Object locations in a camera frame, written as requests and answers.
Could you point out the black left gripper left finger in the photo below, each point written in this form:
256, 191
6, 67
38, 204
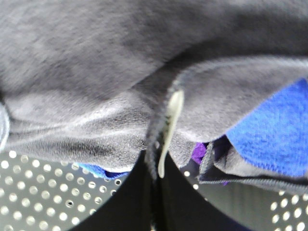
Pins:
129, 209

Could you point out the white towel label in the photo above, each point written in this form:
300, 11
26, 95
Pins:
173, 112

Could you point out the purple cloth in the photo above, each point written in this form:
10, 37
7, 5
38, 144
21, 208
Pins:
204, 156

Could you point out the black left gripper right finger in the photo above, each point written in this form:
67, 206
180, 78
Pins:
182, 208

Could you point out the grey perforated basket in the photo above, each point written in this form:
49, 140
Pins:
39, 195

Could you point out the dark grey towel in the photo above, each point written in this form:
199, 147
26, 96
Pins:
89, 80

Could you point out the blue towel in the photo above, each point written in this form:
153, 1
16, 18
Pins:
258, 127

